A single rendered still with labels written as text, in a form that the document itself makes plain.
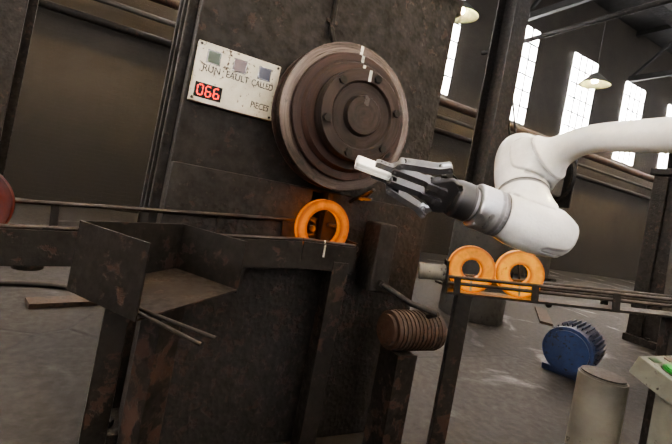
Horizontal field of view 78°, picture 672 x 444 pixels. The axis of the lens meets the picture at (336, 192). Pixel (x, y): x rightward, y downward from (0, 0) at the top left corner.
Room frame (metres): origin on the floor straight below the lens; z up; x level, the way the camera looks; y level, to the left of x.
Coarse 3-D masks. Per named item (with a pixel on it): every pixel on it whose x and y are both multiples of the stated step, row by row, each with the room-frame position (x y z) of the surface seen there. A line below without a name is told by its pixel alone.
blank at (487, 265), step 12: (456, 252) 1.39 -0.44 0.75; (468, 252) 1.39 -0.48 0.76; (480, 252) 1.38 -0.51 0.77; (456, 264) 1.39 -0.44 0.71; (480, 264) 1.38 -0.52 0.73; (492, 264) 1.38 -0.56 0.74; (480, 276) 1.38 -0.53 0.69; (492, 276) 1.37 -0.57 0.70; (468, 288) 1.38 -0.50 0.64; (480, 288) 1.38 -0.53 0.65
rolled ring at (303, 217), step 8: (320, 200) 1.32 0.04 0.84; (328, 200) 1.33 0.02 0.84; (304, 208) 1.31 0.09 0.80; (312, 208) 1.31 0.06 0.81; (320, 208) 1.32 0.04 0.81; (328, 208) 1.33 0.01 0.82; (336, 208) 1.35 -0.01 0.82; (304, 216) 1.30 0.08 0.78; (336, 216) 1.36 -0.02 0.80; (344, 216) 1.36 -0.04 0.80; (296, 224) 1.30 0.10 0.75; (304, 224) 1.30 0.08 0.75; (344, 224) 1.37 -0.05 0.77; (296, 232) 1.30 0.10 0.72; (304, 232) 1.30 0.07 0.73; (336, 232) 1.38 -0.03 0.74; (344, 232) 1.37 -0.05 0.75; (336, 240) 1.36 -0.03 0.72; (344, 240) 1.37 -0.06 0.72
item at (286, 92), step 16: (320, 48) 1.25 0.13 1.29; (336, 48) 1.27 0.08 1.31; (352, 48) 1.30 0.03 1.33; (304, 64) 1.23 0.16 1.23; (384, 64) 1.36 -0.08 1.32; (288, 80) 1.21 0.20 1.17; (288, 96) 1.21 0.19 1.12; (400, 96) 1.40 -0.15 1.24; (288, 112) 1.22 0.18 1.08; (288, 128) 1.22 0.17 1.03; (288, 144) 1.23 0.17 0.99; (400, 144) 1.42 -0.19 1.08; (304, 160) 1.26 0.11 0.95; (320, 176) 1.29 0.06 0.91
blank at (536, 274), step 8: (504, 256) 1.37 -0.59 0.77; (512, 256) 1.37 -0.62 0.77; (520, 256) 1.37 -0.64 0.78; (528, 256) 1.36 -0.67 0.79; (496, 264) 1.39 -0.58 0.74; (504, 264) 1.37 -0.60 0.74; (512, 264) 1.37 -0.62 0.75; (520, 264) 1.37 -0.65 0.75; (528, 264) 1.36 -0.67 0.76; (536, 264) 1.36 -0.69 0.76; (496, 272) 1.37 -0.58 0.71; (504, 272) 1.37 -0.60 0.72; (528, 272) 1.38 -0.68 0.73; (536, 272) 1.36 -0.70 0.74; (544, 272) 1.36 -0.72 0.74; (512, 280) 1.37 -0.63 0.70; (528, 280) 1.36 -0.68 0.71; (536, 280) 1.36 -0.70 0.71; (528, 288) 1.36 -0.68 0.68; (520, 296) 1.36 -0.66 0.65; (528, 296) 1.36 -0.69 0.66
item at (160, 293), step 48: (96, 240) 0.77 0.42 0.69; (144, 240) 0.93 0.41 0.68; (192, 240) 1.01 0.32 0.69; (240, 240) 0.95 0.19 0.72; (96, 288) 0.76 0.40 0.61; (144, 288) 0.86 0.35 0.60; (192, 288) 0.90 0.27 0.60; (144, 336) 0.87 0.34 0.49; (144, 384) 0.86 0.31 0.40; (144, 432) 0.86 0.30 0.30
